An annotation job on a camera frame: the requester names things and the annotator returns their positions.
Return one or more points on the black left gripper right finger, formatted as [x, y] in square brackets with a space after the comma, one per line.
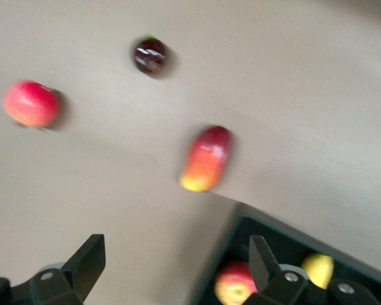
[266, 270]

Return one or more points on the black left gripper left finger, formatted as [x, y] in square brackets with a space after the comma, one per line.
[82, 267]

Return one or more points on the black plastic box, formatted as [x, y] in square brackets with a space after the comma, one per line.
[289, 241]

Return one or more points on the red yellow apple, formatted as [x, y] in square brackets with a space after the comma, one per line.
[233, 286]

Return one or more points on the yellow banana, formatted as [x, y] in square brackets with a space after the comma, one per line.
[319, 270]

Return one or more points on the red yellow mango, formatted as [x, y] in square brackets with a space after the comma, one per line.
[209, 159]

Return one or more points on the brown table cover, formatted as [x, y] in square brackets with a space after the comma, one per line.
[304, 111]

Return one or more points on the red pomegranate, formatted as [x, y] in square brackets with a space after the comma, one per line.
[30, 103]

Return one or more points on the dark purple mangosteen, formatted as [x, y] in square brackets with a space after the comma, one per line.
[150, 57]

